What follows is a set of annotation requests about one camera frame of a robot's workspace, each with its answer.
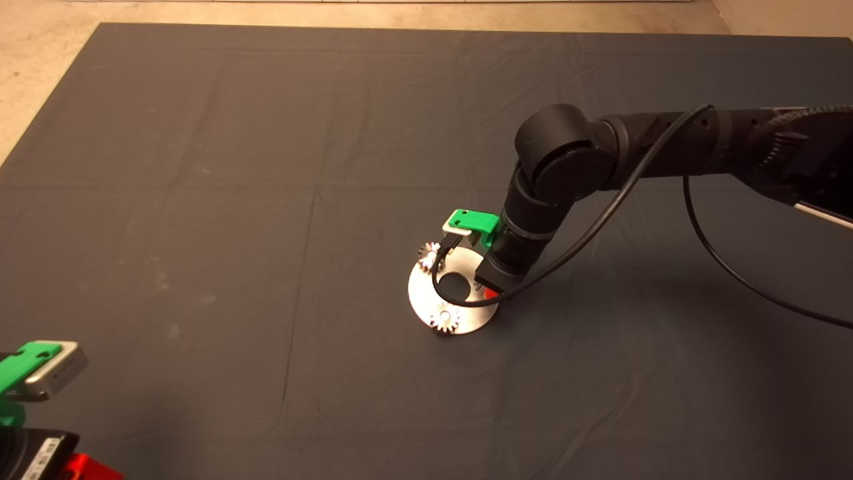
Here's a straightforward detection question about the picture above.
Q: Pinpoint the green right camera mount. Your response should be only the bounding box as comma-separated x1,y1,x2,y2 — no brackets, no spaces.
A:
447,209,500,251

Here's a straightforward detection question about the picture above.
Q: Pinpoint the round metal carrier plate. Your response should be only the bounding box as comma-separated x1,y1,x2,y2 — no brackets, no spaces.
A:
408,245,500,335

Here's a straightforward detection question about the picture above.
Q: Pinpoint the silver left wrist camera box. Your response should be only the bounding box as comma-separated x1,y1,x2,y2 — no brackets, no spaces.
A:
22,341,89,403

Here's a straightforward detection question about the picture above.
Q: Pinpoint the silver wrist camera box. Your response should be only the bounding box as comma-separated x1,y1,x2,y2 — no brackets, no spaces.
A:
442,224,477,251
22,341,89,403

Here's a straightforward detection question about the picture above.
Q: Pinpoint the dark grey table cloth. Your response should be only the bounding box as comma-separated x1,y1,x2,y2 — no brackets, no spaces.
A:
0,23,853,480

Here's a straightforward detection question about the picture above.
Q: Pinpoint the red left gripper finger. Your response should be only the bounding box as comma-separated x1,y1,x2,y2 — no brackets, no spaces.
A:
57,453,125,480

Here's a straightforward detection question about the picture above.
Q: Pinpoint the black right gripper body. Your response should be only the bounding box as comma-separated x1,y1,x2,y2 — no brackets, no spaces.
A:
474,243,537,295

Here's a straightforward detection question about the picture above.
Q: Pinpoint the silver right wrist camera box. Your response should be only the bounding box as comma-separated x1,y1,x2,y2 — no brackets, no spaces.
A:
442,224,477,251

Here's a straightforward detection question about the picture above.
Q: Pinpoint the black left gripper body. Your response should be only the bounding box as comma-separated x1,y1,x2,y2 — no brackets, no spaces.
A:
0,430,81,480

